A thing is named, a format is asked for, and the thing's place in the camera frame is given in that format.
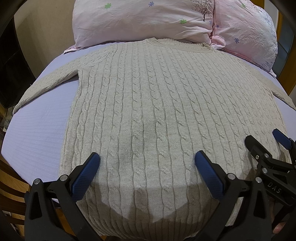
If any beige cable knit sweater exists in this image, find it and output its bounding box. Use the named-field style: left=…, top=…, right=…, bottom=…
left=14, top=38, right=293, bottom=240

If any person's right hand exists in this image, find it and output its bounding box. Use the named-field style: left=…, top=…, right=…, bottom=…
left=270, top=206, right=287, bottom=234

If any pink floral pillow right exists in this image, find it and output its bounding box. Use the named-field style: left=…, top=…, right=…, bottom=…
left=210, top=1, right=278, bottom=73

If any pink floral pillow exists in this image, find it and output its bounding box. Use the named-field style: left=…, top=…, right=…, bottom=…
left=66, top=0, right=214, bottom=52
left=210, top=1, right=278, bottom=73

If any pink floral pillow left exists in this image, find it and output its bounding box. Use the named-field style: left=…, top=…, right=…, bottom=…
left=66, top=0, right=214, bottom=52

